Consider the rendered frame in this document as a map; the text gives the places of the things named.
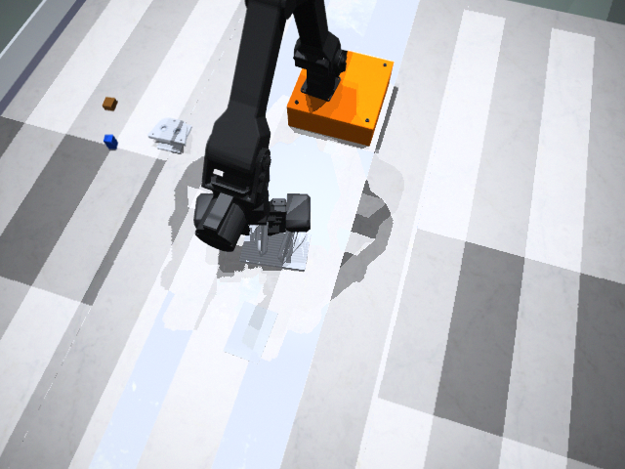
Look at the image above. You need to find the blue cube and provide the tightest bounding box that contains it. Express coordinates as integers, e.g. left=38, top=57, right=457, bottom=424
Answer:
left=104, top=134, right=118, bottom=149

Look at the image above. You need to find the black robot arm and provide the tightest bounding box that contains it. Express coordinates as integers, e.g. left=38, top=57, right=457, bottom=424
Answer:
left=194, top=0, right=348, bottom=252

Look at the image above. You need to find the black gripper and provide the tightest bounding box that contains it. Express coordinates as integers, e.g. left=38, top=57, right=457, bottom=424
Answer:
left=193, top=191, right=311, bottom=235

